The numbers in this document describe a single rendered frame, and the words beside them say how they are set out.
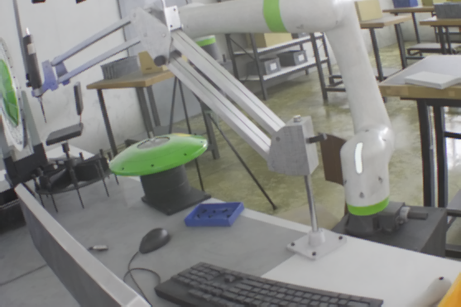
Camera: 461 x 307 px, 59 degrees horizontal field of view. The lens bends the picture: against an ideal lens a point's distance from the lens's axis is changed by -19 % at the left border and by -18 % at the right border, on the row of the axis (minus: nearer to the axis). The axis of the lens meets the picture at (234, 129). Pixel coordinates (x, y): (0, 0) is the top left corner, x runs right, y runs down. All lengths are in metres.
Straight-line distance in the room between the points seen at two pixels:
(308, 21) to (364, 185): 0.42
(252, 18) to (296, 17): 0.12
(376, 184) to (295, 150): 0.35
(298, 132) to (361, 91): 0.44
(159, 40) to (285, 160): 0.35
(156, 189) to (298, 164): 0.60
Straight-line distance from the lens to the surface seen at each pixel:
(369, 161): 1.19
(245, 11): 1.20
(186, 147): 1.39
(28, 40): 1.37
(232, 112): 0.99
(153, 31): 1.01
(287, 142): 0.93
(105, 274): 0.41
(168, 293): 0.95
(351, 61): 1.30
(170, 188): 1.43
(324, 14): 1.13
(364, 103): 1.32
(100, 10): 6.39
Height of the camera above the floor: 1.44
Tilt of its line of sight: 15 degrees down
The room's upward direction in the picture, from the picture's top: 13 degrees counter-clockwise
